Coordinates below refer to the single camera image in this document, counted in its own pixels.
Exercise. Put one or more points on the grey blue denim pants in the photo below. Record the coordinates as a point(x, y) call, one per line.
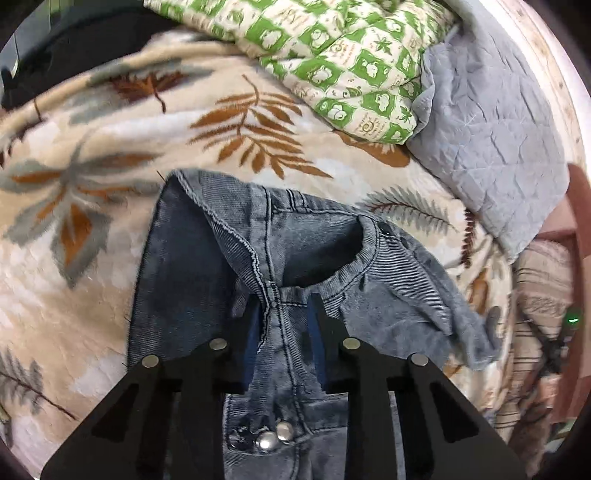
point(214, 241)

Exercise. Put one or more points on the grey quilted pillow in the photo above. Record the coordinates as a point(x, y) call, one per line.
point(486, 130)

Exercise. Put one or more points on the striped brown pink pillow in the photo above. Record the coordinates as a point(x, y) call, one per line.
point(544, 297)

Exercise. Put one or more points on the green white patterned quilt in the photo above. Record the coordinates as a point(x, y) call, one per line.
point(356, 63)

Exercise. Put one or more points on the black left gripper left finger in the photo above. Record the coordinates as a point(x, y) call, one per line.
point(163, 419)

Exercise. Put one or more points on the beige leaf pattern blanket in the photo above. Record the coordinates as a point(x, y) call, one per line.
point(82, 166)

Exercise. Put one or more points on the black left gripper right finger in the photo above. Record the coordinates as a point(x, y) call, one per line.
point(406, 419)

